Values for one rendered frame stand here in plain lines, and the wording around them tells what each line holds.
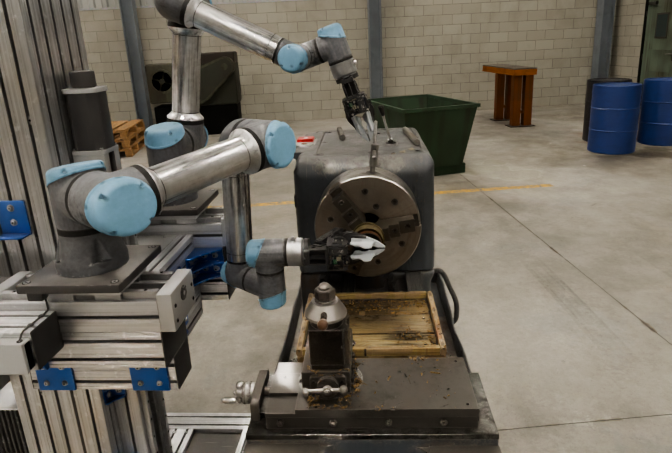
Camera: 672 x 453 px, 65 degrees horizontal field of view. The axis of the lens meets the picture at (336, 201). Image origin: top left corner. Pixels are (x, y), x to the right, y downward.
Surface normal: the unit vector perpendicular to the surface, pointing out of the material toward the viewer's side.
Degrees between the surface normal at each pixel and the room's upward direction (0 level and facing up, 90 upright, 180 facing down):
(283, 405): 0
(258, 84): 90
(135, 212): 91
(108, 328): 90
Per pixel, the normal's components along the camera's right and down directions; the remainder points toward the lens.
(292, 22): 0.07, 0.29
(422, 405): -0.05, -0.96
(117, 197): 0.68, 0.22
